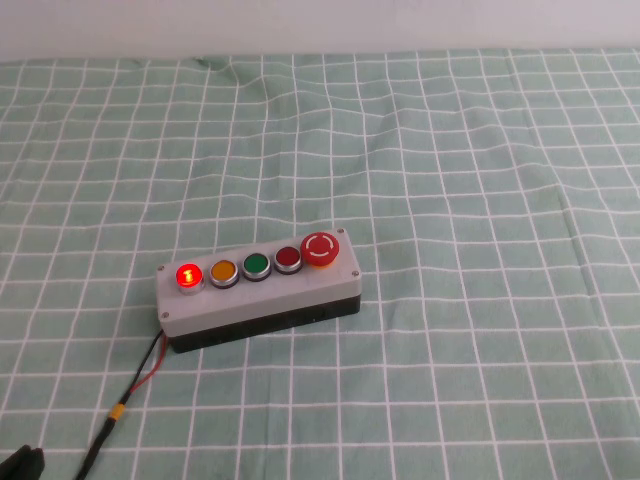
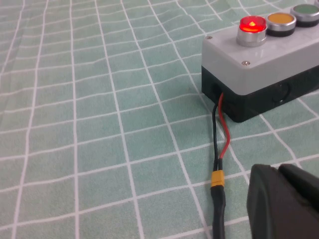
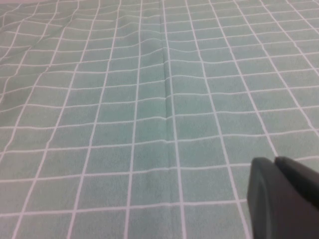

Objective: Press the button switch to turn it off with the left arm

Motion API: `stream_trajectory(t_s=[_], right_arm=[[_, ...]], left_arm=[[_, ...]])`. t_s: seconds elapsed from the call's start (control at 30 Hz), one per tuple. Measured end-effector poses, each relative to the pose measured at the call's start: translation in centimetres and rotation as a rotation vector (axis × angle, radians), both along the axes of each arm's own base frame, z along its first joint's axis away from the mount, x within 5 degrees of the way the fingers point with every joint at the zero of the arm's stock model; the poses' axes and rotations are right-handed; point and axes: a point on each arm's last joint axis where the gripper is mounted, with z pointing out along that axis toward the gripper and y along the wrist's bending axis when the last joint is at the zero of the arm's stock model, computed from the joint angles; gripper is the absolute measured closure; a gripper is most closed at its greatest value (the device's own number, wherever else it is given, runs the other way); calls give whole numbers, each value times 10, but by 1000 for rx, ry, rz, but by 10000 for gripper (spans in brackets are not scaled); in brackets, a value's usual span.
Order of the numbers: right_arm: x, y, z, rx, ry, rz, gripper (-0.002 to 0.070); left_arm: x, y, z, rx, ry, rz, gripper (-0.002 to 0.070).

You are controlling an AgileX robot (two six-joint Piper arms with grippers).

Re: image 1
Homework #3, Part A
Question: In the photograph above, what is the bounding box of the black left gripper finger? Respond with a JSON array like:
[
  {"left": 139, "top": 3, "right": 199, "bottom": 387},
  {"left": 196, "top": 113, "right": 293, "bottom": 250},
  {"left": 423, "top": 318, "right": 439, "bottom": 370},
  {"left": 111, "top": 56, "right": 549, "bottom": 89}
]
[
  {"left": 28, "top": 448, "right": 48, "bottom": 480},
  {"left": 0, "top": 445, "right": 31, "bottom": 480}
]

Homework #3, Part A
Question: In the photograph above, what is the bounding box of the lit red indicator button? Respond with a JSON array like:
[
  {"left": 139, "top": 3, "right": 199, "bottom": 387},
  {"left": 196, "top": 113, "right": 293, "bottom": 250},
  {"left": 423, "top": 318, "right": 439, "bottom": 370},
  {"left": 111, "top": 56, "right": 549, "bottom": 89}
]
[{"left": 174, "top": 262, "right": 205, "bottom": 296}]

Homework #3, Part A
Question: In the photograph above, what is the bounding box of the yellow push button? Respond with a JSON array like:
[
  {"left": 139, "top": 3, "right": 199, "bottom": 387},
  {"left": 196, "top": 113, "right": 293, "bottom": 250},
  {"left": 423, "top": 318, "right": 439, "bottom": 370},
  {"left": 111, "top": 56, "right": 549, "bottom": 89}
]
[{"left": 208, "top": 259, "right": 239, "bottom": 291}]

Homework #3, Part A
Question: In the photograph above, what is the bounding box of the grey black button box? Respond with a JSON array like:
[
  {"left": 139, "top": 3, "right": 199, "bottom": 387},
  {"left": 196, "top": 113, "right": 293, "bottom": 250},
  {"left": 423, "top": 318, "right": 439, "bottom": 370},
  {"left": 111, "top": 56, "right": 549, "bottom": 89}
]
[{"left": 155, "top": 228, "right": 362, "bottom": 355}]

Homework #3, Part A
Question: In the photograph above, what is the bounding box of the green push button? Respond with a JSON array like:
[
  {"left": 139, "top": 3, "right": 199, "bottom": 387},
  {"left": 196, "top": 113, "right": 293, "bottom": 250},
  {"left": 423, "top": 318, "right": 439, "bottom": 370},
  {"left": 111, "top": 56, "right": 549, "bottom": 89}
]
[{"left": 241, "top": 252, "right": 272, "bottom": 283}]

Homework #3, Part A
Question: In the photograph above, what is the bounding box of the dark red push button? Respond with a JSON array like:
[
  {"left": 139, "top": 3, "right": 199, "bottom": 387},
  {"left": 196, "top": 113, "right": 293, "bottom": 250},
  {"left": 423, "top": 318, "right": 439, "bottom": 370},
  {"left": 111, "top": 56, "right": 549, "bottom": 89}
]
[{"left": 273, "top": 246, "right": 303, "bottom": 276}]

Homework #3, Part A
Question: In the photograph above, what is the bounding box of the red mushroom emergency stop button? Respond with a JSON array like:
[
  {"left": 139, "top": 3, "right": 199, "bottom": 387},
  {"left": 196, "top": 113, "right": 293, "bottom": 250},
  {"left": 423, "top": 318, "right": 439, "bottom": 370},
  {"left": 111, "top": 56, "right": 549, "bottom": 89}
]
[{"left": 300, "top": 232, "right": 342, "bottom": 270}]

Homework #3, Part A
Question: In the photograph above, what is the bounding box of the green white grid tablecloth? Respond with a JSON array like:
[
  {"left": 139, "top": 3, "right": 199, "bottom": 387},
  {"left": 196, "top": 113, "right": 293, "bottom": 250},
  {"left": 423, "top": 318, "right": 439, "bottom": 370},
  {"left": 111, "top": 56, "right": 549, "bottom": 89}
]
[{"left": 0, "top": 47, "right": 640, "bottom": 480}]

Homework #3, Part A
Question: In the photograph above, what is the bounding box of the red black power cable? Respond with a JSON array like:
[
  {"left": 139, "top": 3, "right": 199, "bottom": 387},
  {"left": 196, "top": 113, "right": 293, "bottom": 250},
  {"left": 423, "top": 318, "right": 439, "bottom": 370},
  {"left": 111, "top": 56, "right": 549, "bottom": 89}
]
[{"left": 72, "top": 329, "right": 169, "bottom": 480}]

